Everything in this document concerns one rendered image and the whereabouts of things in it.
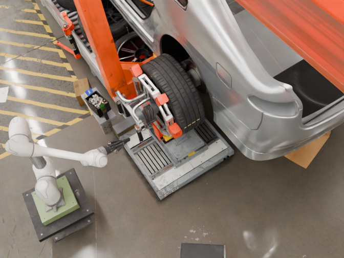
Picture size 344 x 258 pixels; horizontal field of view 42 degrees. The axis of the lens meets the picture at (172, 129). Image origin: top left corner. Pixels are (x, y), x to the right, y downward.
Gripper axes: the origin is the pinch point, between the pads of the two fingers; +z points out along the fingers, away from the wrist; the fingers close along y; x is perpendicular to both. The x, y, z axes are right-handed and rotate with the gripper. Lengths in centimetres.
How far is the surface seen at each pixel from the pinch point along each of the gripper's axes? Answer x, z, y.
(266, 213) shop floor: 50, 83, -100
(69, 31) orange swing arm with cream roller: 13, 40, 172
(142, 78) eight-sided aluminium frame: -49, 21, 12
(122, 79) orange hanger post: -16, 28, 51
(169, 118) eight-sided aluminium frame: -33.7, 23.3, -22.7
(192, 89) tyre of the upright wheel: -52, 45, -21
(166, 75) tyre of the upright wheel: -58, 33, -3
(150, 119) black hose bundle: -33.6, 10.7, -15.5
